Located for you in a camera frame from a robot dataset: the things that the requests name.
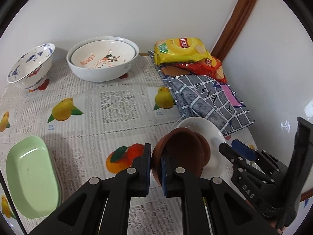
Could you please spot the blue white patterned bowl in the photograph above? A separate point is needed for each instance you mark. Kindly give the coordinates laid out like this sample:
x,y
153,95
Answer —
x,y
31,70

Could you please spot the red chips bag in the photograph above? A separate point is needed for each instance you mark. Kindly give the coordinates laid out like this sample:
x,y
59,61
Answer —
x,y
209,67

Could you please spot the white lemon print bowl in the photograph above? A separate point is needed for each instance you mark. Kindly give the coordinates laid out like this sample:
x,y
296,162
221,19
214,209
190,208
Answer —
x,y
102,53

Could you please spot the brown wooden door frame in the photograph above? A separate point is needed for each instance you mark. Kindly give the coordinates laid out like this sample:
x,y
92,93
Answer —
x,y
233,27

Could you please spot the large white bowl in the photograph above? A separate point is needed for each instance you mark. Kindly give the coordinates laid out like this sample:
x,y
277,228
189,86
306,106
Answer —
x,y
102,74

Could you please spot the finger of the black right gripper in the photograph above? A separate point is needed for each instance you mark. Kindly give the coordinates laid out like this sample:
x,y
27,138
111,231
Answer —
x,y
178,181
238,162

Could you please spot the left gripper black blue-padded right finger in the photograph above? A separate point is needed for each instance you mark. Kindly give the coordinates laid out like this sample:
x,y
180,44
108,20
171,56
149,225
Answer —
x,y
245,151

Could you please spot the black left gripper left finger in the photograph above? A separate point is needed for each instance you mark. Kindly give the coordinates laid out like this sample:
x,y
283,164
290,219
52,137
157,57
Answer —
x,y
133,179

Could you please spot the green oval dish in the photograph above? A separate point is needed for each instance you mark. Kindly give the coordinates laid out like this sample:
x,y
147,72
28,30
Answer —
x,y
32,179

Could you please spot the brown small bowl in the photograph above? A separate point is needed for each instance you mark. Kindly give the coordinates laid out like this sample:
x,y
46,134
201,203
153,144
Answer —
x,y
188,149

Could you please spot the yellow chips bag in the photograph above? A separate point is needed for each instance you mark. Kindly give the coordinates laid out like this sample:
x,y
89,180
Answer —
x,y
180,50

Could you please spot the blue checkered cloth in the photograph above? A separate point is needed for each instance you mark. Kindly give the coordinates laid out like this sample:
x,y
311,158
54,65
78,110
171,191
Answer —
x,y
205,97

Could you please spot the white small plate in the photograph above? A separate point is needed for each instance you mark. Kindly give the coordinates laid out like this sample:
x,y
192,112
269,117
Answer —
x,y
217,162

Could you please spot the fruit print tablecloth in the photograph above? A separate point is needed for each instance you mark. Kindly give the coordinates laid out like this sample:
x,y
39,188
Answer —
x,y
83,122

